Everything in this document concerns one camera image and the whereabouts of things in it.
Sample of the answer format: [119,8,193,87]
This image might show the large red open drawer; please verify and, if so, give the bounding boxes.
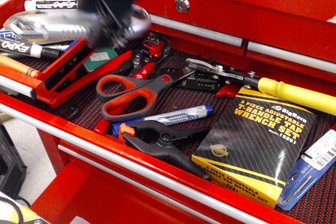
[1,15,335,223]

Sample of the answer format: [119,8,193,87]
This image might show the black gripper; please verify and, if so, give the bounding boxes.
[78,0,136,49]

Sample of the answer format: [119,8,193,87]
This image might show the red and grey scissors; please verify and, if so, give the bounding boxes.
[96,67,195,123]

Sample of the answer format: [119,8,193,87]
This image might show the black crate on floor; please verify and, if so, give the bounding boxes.
[1,122,27,197]

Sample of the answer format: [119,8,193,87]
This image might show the black expo marker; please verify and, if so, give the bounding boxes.
[1,37,61,60]
[24,1,78,13]

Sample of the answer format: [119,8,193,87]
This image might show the yellow handled tin snips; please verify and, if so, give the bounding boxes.
[186,58,335,115]

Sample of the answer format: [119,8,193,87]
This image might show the black expo marker lower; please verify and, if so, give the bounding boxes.
[1,37,61,60]

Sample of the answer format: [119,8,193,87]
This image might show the blue capped white marker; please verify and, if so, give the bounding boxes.
[125,104,213,125]

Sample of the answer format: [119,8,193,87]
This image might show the tan rubber band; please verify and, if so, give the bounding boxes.
[3,11,31,29]

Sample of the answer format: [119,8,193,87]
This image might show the black yellow tap wrench box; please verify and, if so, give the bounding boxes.
[192,88,316,208]

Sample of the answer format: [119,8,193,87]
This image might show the black expo marker top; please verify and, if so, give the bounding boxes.
[24,1,78,13]

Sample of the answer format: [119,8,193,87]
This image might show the silver drawer lock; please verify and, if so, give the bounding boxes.
[175,0,190,13]

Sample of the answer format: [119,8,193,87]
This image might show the orange crayon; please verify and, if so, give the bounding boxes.
[1,54,41,78]

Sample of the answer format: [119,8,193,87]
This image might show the green card package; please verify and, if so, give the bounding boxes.
[83,47,118,72]

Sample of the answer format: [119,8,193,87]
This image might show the light blue expo marker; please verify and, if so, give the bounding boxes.
[0,30,18,39]

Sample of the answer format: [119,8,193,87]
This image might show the blue drill bit package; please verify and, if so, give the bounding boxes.
[277,127,335,210]

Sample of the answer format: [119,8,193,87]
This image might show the silver box cutter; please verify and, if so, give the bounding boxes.
[9,5,151,41]

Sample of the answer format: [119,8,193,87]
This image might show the small red open drawer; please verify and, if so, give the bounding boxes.
[0,0,116,108]

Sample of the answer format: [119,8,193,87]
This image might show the black spring clamp orange tips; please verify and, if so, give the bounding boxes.
[119,120,211,181]

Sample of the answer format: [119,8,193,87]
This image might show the red metal tool chest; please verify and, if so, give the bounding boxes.
[0,0,336,224]

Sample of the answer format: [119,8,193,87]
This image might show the black wire gauge crimper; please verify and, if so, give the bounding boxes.
[171,71,225,93]

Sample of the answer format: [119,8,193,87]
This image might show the red handled wire stripper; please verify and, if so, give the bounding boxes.
[114,31,171,79]

